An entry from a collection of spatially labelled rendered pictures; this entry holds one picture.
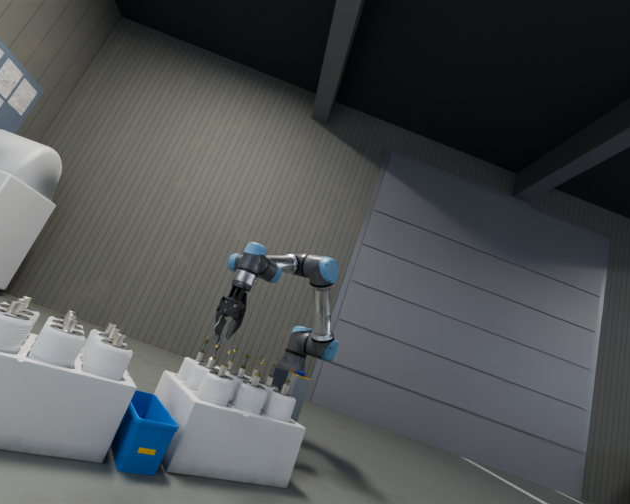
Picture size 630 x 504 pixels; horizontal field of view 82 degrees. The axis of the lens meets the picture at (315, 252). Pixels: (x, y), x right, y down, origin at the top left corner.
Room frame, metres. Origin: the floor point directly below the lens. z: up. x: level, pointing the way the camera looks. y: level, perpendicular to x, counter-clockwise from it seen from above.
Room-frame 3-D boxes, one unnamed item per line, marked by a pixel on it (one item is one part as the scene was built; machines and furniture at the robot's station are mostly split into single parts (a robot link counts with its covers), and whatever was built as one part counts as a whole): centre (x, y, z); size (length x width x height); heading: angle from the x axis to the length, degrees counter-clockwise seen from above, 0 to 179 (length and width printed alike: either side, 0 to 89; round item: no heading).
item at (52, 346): (0.97, 0.51, 0.16); 0.10 x 0.10 x 0.18
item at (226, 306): (1.26, 0.20, 0.48); 0.09 x 0.08 x 0.12; 176
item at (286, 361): (1.96, -0.09, 0.35); 0.15 x 0.15 x 0.10
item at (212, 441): (1.34, 0.10, 0.09); 0.39 x 0.39 x 0.18; 30
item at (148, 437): (1.14, 0.29, 0.06); 0.30 x 0.11 x 0.12; 31
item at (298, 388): (1.56, -0.11, 0.16); 0.07 x 0.07 x 0.31; 30
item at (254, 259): (1.27, 0.20, 0.64); 0.09 x 0.08 x 0.11; 147
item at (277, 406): (1.30, -0.06, 0.16); 0.10 x 0.10 x 0.18
